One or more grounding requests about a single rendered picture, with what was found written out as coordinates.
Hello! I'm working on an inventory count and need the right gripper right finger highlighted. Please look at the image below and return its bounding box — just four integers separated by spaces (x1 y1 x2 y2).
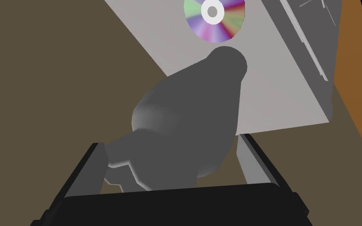
236 133 295 193

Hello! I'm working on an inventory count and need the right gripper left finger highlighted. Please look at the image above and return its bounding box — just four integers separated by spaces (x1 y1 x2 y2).
47 142 110 210

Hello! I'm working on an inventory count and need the grey bottle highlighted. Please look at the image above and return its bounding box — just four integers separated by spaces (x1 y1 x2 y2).
103 45 249 193

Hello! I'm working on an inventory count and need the rainbow coloured disc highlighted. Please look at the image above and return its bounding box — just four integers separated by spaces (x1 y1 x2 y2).
183 0 246 44

